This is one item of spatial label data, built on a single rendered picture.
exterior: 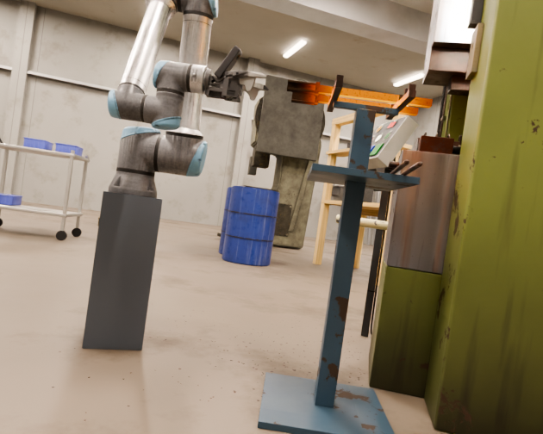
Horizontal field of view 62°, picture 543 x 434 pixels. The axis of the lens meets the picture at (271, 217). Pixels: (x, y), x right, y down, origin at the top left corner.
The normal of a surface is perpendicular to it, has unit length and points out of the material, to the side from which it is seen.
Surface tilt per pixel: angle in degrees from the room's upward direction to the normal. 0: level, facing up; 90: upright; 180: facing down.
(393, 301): 90
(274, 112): 90
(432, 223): 90
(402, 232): 90
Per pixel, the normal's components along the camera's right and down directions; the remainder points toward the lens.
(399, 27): 0.32, 0.06
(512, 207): -0.21, -0.01
